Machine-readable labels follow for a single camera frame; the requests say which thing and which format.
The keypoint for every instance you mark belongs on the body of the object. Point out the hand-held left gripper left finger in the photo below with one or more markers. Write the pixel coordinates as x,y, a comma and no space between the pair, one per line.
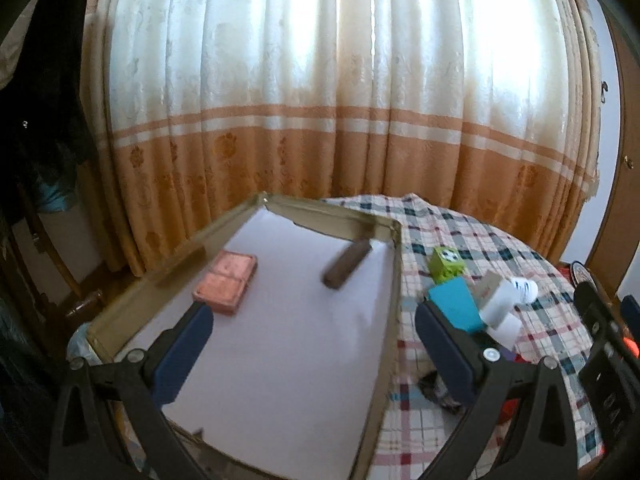
182,355

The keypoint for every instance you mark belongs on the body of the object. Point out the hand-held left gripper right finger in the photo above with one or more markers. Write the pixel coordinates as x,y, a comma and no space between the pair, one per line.
445,355

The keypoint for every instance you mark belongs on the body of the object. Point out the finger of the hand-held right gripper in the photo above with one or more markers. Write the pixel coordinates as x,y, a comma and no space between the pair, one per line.
597,317

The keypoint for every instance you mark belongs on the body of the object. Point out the teal toy block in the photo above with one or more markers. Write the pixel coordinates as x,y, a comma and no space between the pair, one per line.
455,305

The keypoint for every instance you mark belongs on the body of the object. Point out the white and grey carton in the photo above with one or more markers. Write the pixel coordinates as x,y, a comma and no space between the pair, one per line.
497,305

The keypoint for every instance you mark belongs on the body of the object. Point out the pink rectangular box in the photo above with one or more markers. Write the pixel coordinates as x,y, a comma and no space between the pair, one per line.
225,282

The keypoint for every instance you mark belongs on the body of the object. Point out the green toy block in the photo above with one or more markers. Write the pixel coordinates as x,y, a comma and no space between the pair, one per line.
445,265

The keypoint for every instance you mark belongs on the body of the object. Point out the shallow cardboard tray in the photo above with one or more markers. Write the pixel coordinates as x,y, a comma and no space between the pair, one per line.
280,350

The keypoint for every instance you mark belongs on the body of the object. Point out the brown cylinder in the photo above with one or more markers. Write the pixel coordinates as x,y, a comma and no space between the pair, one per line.
345,265

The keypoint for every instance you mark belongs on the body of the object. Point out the dark crumpled object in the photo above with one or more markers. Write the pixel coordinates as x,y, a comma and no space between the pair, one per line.
432,390

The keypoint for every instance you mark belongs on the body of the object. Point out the round cookie tin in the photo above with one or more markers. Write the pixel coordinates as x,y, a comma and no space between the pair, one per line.
581,274

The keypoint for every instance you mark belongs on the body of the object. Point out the white striped small toy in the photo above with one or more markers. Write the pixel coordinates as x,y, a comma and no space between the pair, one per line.
525,290

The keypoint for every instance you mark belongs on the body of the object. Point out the white plastic bag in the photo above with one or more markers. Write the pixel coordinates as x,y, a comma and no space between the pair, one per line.
82,347

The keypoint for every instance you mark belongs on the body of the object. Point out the wooden cabinet door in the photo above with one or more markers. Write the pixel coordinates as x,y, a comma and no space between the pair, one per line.
625,210

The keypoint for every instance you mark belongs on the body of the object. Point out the wooden chair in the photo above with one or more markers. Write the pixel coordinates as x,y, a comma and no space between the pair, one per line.
75,305

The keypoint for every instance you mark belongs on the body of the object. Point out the plaid tablecloth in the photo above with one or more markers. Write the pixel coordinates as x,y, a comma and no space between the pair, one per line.
500,240

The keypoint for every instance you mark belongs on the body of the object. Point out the cream and orange curtain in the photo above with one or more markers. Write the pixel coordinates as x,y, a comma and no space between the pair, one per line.
300,110

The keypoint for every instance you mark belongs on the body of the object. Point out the dark hanging clothes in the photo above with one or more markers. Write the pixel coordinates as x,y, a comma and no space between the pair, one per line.
45,110

